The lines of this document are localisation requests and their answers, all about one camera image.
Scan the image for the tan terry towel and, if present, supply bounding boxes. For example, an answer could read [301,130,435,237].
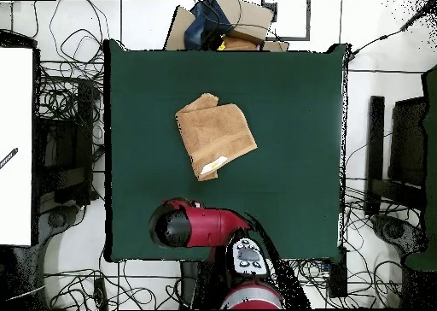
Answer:
[174,91,259,182]

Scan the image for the dark green table cloth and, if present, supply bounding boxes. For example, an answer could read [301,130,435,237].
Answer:
[102,38,350,264]

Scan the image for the black power strip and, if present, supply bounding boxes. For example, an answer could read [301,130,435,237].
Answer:
[93,278,108,310]

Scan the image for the black equipment cart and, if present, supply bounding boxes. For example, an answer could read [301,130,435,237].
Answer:
[35,78,103,206]

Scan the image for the black box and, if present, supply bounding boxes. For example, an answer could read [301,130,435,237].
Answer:
[327,249,348,298]

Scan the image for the brown folded garment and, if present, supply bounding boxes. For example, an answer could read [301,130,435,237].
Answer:
[220,33,265,51]

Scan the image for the blue jeans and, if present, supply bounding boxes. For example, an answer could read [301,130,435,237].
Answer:
[184,0,236,50]

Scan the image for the black label strip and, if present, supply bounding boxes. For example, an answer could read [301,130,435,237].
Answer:
[0,147,19,170]

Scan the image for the brown cardboard box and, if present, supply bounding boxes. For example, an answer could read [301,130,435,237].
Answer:
[163,0,290,52]

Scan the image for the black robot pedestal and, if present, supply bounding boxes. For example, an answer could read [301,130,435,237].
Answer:
[180,261,228,310]

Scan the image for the black cable bundle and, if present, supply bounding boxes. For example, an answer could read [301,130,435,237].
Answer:
[33,0,108,148]
[342,177,424,308]
[44,259,184,310]

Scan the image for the black cable with connector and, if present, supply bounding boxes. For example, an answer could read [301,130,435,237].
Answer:
[347,0,437,62]

